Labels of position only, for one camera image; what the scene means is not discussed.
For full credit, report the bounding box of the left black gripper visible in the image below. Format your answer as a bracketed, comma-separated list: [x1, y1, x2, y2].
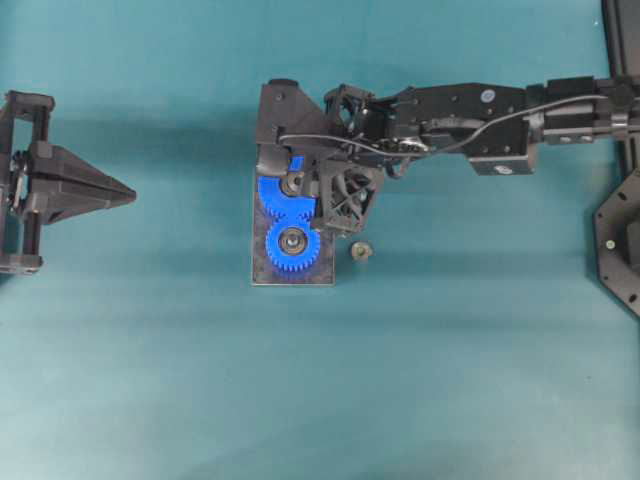
[1, 90, 137, 274]

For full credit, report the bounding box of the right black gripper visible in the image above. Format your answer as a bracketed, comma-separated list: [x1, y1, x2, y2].
[255, 78, 401, 234]

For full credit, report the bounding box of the brass flanged washer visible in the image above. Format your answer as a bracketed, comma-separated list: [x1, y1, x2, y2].
[350, 241, 373, 261]

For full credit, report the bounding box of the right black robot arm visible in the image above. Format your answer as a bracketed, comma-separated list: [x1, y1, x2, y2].
[256, 76, 639, 236]

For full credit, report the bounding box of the far threaded steel shaft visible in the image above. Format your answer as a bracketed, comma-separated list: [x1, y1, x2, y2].
[284, 179, 298, 192]

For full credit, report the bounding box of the far blue plastic gear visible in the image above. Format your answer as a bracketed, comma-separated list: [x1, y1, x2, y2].
[258, 156, 316, 219]

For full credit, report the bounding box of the blue plastic gear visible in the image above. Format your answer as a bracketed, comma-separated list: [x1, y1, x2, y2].
[258, 156, 316, 219]
[265, 219, 321, 272]

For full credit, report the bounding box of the near blue plastic gear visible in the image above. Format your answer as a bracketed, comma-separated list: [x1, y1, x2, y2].
[265, 219, 321, 272]

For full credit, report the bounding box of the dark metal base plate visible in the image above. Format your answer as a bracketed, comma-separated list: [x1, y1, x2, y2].
[251, 172, 335, 287]

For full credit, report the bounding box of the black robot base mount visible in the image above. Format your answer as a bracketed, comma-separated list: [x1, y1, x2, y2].
[593, 168, 639, 316]

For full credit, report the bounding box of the black frame rail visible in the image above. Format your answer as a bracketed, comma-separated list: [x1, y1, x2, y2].
[601, 0, 640, 178]

